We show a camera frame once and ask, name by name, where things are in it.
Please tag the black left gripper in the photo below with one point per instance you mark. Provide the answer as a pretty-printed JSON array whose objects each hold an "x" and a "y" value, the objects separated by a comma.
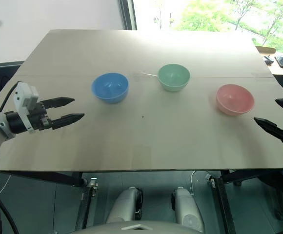
[{"x": 39, "y": 119}]

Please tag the wooden side desk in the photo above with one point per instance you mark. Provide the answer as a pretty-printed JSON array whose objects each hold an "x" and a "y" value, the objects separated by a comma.
[{"x": 280, "y": 70}]

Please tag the red plastic bowl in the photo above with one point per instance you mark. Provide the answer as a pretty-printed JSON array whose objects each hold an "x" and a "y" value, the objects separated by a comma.
[{"x": 234, "y": 100}]

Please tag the blue plastic bowl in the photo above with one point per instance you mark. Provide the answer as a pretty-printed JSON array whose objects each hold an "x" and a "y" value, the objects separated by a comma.
[{"x": 109, "y": 87}]

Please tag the small black desk object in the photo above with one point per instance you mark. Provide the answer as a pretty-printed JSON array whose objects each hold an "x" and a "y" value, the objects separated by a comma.
[{"x": 268, "y": 59}]

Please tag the brown cardboard box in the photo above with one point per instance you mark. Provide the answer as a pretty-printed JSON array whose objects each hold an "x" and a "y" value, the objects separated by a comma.
[{"x": 266, "y": 49}]

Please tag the black metal table leg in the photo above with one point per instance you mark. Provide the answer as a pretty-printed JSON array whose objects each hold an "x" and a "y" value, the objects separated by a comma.
[
  {"x": 223, "y": 202},
  {"x": 87, "y": 200}
]

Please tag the thin white strip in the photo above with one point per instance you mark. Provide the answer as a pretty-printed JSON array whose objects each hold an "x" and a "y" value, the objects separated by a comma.
[{"x": 149, "y": 74}]

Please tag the green plastic bowl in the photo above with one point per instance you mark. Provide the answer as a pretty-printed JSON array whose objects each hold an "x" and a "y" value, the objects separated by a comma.
[{"x": 173, "y": 78}]

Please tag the silver left robot thigh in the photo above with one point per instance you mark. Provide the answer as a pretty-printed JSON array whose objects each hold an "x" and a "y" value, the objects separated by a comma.
[{"x": 123, "y": 207}]

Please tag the silver robot thigh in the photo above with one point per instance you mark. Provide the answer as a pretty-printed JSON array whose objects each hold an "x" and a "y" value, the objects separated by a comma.
[
  {"x": 187, "y": 207},
  {"x": 123, "y": 207}
]

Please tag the silver right robot thigh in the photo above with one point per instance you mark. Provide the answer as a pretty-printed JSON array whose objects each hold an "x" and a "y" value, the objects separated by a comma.
[{"x": 187, "y": 207}]

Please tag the silver robot torso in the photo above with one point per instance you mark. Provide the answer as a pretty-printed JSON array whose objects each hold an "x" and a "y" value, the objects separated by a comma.
[{"x": 136, "y": 228}]

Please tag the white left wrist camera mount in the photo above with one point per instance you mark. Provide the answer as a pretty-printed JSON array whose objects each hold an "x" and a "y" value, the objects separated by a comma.
[{"x": 24, "y": 97}]

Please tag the dark window frame post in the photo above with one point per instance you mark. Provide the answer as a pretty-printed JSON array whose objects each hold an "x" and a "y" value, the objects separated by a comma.
[{"x": 128, "y": 14}]

